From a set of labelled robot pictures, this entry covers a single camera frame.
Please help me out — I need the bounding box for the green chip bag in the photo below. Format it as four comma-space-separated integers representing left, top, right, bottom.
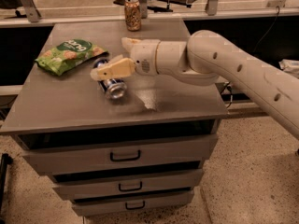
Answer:
35, 39, 107, 77

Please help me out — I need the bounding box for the top grey drawer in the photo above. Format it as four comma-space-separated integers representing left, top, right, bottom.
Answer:
23, 134, 218, 175

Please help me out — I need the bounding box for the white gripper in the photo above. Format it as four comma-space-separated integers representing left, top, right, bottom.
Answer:
90, 37, 160, 81

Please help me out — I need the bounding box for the grey drawer cabinet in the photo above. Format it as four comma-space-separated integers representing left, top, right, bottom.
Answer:
0, 18, 229, 217

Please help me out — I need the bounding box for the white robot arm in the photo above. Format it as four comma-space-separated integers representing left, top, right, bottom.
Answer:
91, 30, 299, 138

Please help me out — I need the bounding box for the grey drawer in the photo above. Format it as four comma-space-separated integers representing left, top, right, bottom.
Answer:
23, 134, 218, 175
72, 190, 193, 217
53, 169, 203, 201

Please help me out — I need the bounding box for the middle grey drawer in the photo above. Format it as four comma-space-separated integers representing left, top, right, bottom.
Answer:
53, 169, 203, 201

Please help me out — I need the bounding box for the bottom grey drawer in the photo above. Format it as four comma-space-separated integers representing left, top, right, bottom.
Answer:
72, 190, 193, 217

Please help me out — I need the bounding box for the blue pepsi can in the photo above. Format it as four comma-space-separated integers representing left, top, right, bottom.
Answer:
93, 57, 128, 101

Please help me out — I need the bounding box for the gold patterned can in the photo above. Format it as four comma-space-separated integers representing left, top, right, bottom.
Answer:
124, 0, 141, 31

